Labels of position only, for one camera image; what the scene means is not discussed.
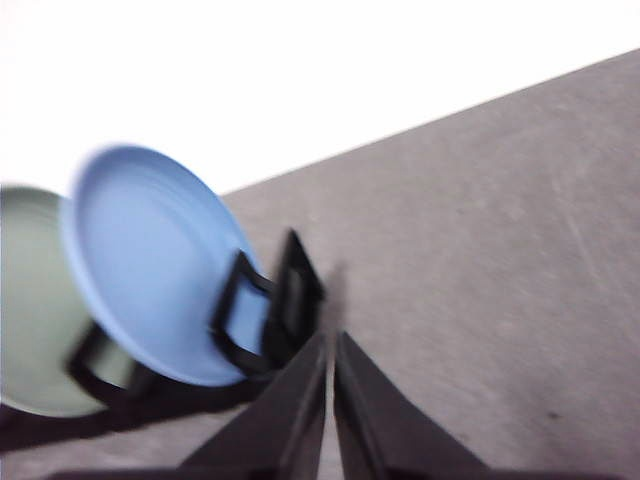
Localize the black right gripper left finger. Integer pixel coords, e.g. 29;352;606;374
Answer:
182;332;329;474

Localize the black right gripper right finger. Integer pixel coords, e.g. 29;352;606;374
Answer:
332;331;490;475

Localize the blue round plate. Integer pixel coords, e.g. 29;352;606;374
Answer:
62;143;274;389

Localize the green round plate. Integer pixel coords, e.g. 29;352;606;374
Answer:
0;185;137;419

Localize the black plate rack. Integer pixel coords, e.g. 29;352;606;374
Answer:
0;227;327;437

